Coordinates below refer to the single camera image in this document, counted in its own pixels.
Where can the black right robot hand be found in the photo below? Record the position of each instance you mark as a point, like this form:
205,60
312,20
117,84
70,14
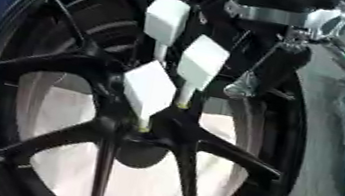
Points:
283,62

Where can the black spoked wheel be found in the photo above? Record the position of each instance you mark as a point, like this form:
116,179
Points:
79,61

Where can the white pin flat head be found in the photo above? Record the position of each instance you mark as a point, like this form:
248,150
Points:
203,61
166,17
149,89

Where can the pale pinkish white cloth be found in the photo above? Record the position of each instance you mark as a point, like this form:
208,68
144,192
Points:
141,192

